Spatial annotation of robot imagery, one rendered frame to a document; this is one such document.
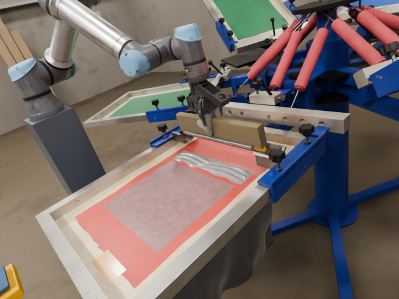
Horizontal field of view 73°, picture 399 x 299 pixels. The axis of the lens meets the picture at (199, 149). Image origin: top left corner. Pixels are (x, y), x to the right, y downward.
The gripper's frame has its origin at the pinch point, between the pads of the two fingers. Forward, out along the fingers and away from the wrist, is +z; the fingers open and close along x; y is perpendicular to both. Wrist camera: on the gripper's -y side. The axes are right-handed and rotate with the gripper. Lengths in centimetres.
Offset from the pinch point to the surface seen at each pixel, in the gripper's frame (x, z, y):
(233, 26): -113, -19, 84
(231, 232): 27.7, 8.5, -29.3
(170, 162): 12.9, 10.1, 15.9
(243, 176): 7.7, 9.3, -16.7
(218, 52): -400, 66, 397
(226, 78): -53, 0, 42
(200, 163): 8.6, 9.3, 2.1
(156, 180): 23.3, 10.1, 10.5
